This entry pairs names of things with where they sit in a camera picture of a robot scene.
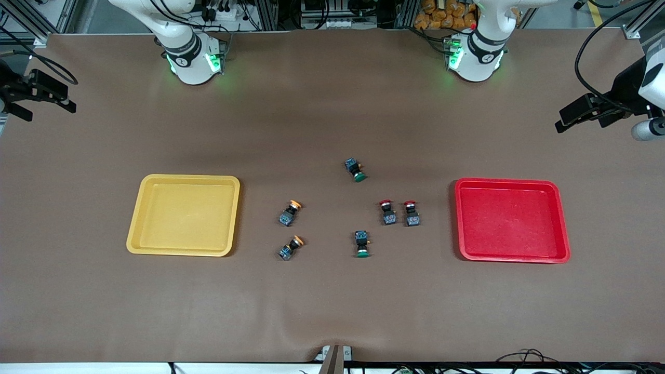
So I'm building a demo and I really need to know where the red plastic tray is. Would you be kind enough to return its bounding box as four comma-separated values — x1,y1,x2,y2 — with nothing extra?
455,178,571,264

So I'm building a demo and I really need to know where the black cable bundle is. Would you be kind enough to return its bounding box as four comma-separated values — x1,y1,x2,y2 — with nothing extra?
496,348,554,364

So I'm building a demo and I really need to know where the yellow plastic tray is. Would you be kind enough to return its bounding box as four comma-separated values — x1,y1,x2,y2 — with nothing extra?
126,174,241,257

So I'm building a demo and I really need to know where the aluminium frame post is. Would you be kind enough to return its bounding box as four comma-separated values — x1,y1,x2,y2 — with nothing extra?
0,0,52,48
622,0,665,40

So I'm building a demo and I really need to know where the white power strip with plugs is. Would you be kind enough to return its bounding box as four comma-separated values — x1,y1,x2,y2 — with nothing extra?
200,0,245,22

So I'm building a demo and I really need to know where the brown table mat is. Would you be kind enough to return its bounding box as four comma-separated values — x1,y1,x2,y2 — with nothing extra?
0,29,665,364

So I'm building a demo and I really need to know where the yellow push button switch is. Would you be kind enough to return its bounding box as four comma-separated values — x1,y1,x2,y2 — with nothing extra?
277,235,304,261
278,200,303,228

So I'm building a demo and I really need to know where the pile of orange objects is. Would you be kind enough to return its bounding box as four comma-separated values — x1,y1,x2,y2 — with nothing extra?
414,0,478,30

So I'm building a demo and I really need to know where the grey camera mount clamp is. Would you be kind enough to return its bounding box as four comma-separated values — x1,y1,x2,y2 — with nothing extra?
314,344,354,374

